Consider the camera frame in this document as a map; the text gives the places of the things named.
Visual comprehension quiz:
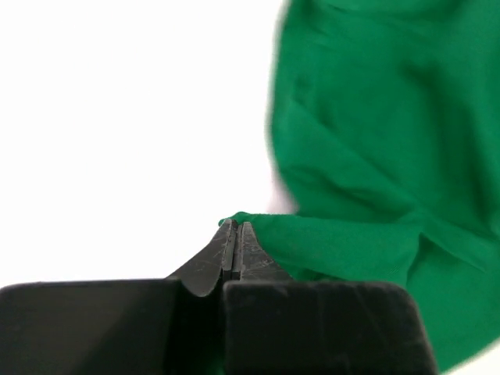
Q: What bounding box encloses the green t-shirt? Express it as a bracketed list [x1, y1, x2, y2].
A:
[235, 1, 499, 371]

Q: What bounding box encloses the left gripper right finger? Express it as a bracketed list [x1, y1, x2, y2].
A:
[223, 223, 434, 374]

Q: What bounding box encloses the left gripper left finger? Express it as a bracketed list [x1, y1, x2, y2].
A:
[1, 220, 238, 374]

